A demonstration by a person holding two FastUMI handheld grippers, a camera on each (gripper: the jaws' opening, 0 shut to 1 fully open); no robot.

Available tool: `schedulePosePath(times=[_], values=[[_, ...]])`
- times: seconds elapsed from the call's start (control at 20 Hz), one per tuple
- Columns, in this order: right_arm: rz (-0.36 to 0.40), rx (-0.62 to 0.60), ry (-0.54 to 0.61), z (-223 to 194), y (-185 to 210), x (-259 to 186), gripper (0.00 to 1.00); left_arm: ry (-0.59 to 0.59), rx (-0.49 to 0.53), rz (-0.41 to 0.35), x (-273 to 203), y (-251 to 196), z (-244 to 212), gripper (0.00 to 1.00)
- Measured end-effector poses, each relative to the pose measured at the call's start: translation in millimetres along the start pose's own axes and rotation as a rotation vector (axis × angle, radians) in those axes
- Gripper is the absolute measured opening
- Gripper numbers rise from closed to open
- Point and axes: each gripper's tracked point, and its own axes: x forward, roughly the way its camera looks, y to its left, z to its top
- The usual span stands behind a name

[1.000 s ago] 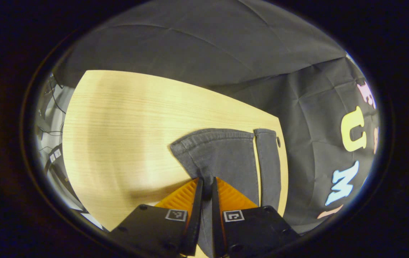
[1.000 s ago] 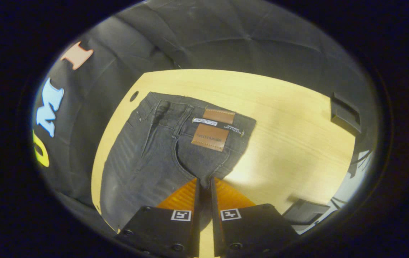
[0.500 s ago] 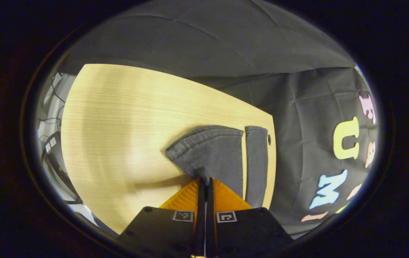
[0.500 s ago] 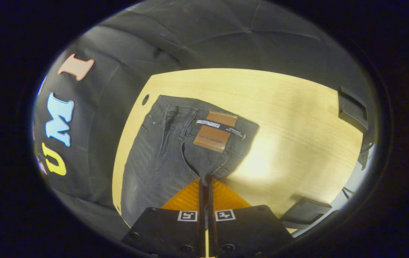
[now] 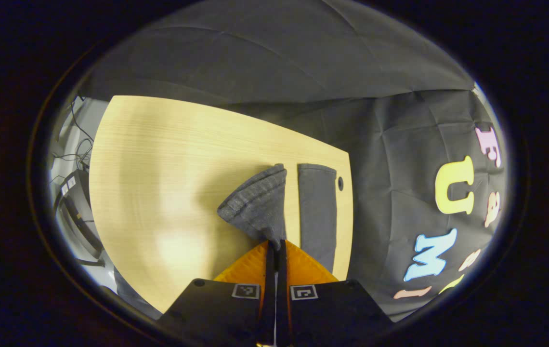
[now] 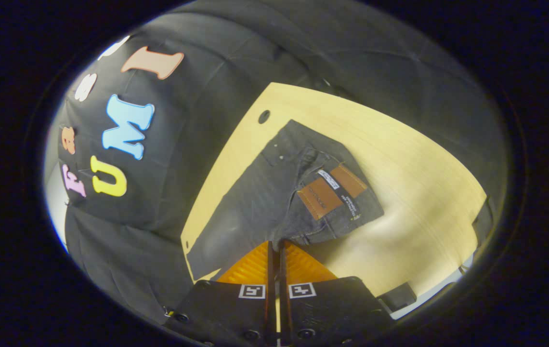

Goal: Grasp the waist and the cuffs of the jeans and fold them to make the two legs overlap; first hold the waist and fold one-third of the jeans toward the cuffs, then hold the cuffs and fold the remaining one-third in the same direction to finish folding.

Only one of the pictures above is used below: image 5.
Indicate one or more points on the black backdrop cloth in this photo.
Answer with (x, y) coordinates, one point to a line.
(255, 48)

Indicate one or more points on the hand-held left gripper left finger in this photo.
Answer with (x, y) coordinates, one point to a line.
(207, 308)

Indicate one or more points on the dark grey jeans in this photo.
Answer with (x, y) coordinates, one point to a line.
(260, 202)

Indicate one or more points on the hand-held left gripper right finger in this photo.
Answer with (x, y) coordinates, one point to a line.
(332, 308)

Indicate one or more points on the dark floor equipment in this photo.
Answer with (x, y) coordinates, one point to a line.
(74, 207)

